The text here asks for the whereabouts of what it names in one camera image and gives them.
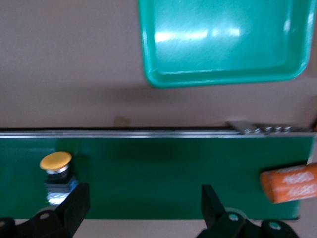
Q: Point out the orange cylindrical battery cell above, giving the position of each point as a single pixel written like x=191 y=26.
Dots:
x=289 y=183

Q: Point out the green conveyor belt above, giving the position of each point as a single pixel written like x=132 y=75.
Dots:
x=161 y=173

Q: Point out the yellow mushroom push button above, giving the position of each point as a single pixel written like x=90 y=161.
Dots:
x=56 y=161

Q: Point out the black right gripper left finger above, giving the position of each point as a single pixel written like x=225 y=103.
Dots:
x=71 y=205

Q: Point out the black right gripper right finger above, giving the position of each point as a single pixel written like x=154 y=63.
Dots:
x=213 y=208

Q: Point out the green plastic tray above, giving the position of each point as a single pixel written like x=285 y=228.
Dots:
x=223 y=44

